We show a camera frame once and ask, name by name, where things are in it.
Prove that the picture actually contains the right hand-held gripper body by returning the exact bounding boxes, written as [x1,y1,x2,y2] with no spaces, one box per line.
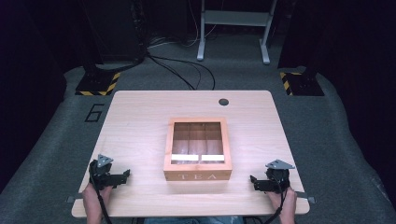
[253,159,296,193]

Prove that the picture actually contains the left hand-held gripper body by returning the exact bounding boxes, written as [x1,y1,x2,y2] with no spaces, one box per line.
[89,153,129,191]

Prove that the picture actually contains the wooden tea box glass lid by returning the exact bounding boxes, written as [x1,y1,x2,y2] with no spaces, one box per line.
[163,117,233,182]

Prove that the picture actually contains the person's left hand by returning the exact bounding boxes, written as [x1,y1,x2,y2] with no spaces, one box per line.
[81,182,113,216]

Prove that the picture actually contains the person's right hand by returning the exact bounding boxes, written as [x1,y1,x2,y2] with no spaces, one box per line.
[266,187,298,217]

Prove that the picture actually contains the person's blue jeans legs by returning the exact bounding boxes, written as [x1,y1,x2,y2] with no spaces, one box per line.
[143,216,245,224]

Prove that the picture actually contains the black hazard-striped stand base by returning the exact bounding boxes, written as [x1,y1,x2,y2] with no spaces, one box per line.
[75,71,121,96]
[279,71,325,97]

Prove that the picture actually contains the dark curtain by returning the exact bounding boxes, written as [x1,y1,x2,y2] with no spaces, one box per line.
[278,0,396,206]
[0,0,83,192]

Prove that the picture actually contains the black equipment cabinet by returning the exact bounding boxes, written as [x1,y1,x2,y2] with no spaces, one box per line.
[81,0,147,64]

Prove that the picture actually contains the white metal stand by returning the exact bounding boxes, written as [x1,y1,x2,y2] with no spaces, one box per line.
[196,0,278,65]

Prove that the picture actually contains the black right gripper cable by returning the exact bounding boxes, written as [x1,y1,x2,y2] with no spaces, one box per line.
[262,174,289,224]

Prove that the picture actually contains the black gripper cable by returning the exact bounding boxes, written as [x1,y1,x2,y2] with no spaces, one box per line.
[94,186,114,224]
[262,174,289,224]

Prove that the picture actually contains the grey metal table bracket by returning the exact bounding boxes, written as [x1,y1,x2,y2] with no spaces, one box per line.
[295,190,317,204]
[65,193,84,203]

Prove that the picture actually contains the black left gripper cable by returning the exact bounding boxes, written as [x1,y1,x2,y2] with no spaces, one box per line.
[94,186,114,224]

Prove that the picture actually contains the black floor cable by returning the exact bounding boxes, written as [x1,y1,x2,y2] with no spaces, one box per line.
[145,51,217,91]

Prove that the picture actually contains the white floor cable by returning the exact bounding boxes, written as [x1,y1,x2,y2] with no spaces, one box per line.
[147,0,219,49]

